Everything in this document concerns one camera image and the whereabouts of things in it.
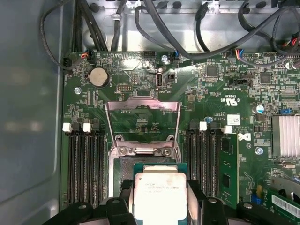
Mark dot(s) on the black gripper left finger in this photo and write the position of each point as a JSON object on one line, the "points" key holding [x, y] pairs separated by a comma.
{"points": [[117, 211]]}

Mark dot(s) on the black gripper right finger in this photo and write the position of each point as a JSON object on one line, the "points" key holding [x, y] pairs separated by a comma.
{"points": [[211, 211]]}

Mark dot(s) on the silver-topped green CPU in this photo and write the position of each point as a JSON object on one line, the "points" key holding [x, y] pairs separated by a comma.
{"points": [[159, 199]]}

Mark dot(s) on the metal socket cover frame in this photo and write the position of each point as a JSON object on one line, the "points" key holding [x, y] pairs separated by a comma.
{"points": [[145, 104]]}

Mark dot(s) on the CPU socket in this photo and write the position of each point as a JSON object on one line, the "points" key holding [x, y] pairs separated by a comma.
{"points": [[124, 168]]}

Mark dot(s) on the RAM slot black clips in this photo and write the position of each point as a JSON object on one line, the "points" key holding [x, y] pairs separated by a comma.
{"points": [[213, 164], [82, 168], [102, 168], [192, 164]]}

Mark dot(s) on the green RAM stick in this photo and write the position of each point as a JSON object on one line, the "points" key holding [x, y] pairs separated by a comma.
{"points": [[228, 164]]}

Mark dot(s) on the silver motherboard screw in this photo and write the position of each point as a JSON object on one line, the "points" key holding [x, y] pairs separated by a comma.
{"points": [[259, 150], [77, 90], [164, 58]]}

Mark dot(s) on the silver blue capacitor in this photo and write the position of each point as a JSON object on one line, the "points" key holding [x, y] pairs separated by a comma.
{"points": [[259, 109], [208, 119]]}

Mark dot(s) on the silver finned heatsink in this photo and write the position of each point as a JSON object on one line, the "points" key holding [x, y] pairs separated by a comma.
{"points": [[286, 136]]}

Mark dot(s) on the green motherboard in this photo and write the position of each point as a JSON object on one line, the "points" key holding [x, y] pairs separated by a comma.
{"points": [[199, 98]]}

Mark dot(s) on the black grey PC case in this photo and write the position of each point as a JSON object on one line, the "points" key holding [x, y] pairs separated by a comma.
{"points": [[28, 117]]}

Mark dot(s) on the round coin battery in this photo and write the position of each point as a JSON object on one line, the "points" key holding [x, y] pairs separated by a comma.
{"points": [[98, 77]]}

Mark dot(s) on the internal USB port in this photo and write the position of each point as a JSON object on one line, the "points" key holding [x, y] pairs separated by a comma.
{"points": [[159, 80]]}

